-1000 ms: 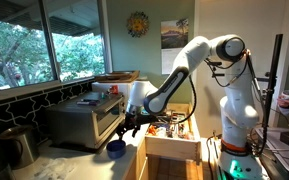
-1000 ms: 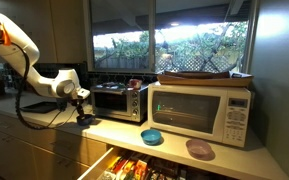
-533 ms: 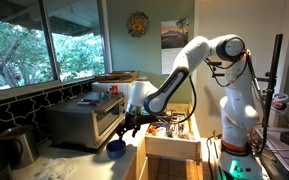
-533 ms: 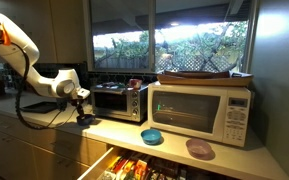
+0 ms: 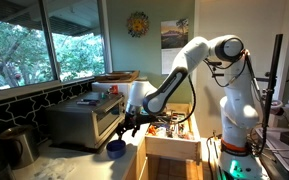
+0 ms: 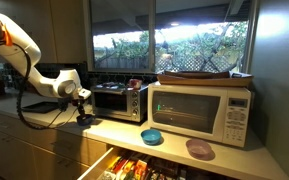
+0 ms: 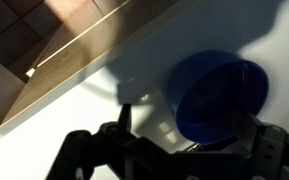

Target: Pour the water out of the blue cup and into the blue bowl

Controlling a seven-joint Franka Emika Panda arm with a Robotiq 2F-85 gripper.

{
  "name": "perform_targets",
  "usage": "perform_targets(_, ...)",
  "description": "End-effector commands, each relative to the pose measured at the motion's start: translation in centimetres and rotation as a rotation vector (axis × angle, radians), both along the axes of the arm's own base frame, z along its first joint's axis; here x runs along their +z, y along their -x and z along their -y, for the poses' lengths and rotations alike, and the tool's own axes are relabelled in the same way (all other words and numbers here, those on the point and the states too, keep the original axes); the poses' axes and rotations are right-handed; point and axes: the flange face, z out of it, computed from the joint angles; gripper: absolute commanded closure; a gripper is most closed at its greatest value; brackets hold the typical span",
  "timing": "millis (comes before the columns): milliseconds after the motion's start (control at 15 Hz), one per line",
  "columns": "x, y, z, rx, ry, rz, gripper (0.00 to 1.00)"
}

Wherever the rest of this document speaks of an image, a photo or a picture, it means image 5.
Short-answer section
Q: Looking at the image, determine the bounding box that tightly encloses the silver toaster oven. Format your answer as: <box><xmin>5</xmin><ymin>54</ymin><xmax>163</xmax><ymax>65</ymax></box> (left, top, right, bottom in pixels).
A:
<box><xmin>45</xmin><ymin>92</ymin><xmax>124</xmax><ymax>149</ymax></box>

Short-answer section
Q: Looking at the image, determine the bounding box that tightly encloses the blue plastic cup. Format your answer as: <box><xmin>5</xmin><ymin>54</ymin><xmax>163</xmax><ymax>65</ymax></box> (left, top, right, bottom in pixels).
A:
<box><xmin>106</xmin><ymin>140</ymin><xmax>126</xmax><ymax>159</ymax></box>

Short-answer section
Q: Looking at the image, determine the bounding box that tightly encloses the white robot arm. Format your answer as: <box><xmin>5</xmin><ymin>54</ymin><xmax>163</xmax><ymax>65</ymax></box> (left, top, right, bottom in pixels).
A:
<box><xmin>116</xmin><ymin>35</ymin><xmax>264</xmax><ymax>180</ymax></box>

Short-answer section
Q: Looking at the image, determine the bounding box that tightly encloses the wooden open drawer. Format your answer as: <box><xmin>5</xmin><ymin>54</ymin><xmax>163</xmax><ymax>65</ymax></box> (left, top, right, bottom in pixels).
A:
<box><xmin>145</xmin><ymin>103</ymin><xmax>201</xmax><ymax>163</ymax></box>

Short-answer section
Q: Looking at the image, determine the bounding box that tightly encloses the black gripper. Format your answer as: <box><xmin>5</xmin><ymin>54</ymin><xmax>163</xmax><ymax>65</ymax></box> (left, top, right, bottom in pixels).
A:
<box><xmin>116</xmin><ymin>113</ymin><xmax>149</xmax><ymax>140</ymax></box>

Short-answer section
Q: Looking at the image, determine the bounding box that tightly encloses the black camera pole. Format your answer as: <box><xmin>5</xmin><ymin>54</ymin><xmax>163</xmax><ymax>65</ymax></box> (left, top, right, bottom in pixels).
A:
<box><xmin>258</xmin><ymin>34</ymin><xmax>283</xmax><ymax>154</ymax></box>

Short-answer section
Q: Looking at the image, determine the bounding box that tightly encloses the wall calendar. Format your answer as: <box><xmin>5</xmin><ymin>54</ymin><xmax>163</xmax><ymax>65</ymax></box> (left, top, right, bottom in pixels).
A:
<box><xmin>161</xmin><ymin>19</ymin><xmax>189</xmax><ymax>74</ymax></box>

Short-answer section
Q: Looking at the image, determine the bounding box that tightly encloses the metal pot with handle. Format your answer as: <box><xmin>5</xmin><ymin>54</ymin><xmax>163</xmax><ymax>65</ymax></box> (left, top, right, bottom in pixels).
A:
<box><xmin>0</xmin><ymin>125</ymin><xmax>39</xmax><ymax>169</ymax></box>

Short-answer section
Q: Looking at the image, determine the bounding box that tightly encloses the sun wall decoration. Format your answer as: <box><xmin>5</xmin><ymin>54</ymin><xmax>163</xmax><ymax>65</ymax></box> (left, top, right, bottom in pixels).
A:
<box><xmin>127</xmin><ymin>12</ymin><xmax>149</xmax><ymax>38</ymax></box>

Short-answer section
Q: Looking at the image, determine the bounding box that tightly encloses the white microwave oven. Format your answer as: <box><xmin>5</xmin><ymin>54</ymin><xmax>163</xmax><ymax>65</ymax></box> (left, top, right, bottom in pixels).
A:
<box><xmin>92</xmin><ymin>82</ymin><xmax>132</xmax><ymax>100</ymax></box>

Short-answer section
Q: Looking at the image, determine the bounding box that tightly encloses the wooden tray on microwave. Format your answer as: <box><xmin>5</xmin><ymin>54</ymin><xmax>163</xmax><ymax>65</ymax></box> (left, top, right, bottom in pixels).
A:
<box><xmin>95</xmin><ymin>70</ymin><xmax>139</xmax><ymax>83</ymax></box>

